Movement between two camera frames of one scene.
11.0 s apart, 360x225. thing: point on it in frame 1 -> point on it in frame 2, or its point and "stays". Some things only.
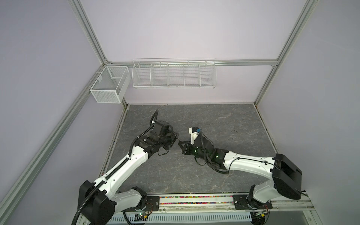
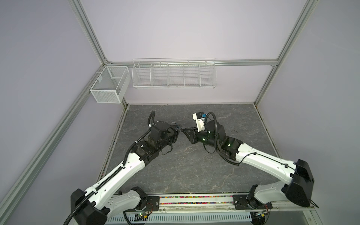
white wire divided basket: x=175 y=72 stays
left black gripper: x=174 y=136 stays
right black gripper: x=184 y=148 -> x=194 y=134
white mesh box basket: x=111 y=85 stays
